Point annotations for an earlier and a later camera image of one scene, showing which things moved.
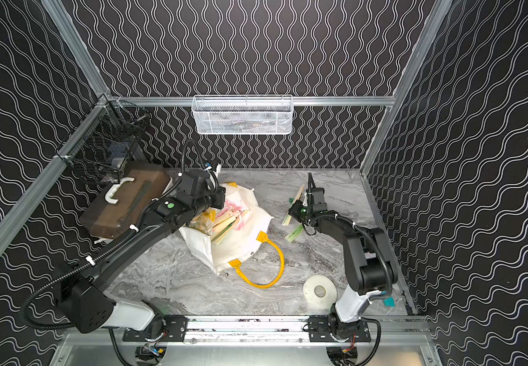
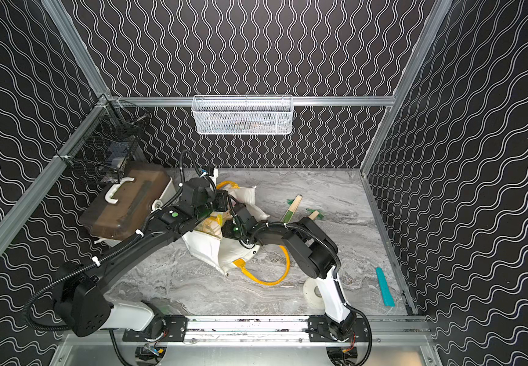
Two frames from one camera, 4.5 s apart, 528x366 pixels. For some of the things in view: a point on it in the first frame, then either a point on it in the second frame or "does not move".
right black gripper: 294,210 → 226,229
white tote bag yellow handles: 223,236 does not move
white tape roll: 320,292 does not move
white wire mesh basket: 243,114 does not move
